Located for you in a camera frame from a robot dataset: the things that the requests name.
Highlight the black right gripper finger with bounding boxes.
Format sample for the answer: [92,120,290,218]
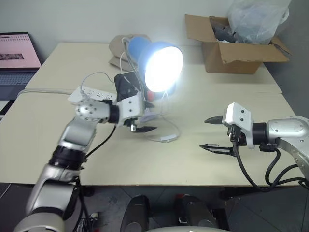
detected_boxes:
[204,115,225,126]
[198,143,234,156]

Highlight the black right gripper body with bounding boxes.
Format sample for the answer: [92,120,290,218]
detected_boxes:
[226,124,248,147]

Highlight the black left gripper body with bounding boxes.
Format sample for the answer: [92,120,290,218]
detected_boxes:
[123,117,143,132]

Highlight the blue gooseneck desk lamp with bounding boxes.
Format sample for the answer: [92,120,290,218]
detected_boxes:
[122,35,184,123]

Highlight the black box-shaped object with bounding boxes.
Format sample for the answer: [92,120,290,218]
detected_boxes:
[114,72,142,102]

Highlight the white power strip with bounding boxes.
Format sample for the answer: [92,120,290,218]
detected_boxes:
[67,85,119,106]

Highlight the open brown cardboard box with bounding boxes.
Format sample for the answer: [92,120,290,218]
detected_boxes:
[184,14,292,75]

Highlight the dark rounded shape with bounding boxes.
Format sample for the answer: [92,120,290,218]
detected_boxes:
[120,194,151,232]
[177,194,219,232]

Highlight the dark items in cardboard box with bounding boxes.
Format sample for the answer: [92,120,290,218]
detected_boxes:
[209,16,237,44]

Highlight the clear plastic bag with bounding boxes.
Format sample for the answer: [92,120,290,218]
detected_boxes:
[227,0,290,46]

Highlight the open grey laptop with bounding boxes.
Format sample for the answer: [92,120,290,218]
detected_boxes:
[0,31,43,100]

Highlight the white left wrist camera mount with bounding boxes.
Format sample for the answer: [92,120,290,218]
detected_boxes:
[117,95,146,127]

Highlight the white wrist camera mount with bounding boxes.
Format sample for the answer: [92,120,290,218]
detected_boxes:
[222,102,254,149]
[117,95,146,127]

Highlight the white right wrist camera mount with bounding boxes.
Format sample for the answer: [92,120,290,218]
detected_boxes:
[222,102,254,149]

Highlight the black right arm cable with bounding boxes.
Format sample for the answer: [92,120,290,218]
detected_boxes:
[230,141,309,193]

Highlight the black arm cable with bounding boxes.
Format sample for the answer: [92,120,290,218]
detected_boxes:
[72,122,118,232]
[230,141,309,193]

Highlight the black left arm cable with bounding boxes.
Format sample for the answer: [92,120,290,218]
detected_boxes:
[72,122,118,232]

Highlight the thick white power strip cable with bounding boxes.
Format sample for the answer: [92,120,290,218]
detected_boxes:
[17,87,78,95]

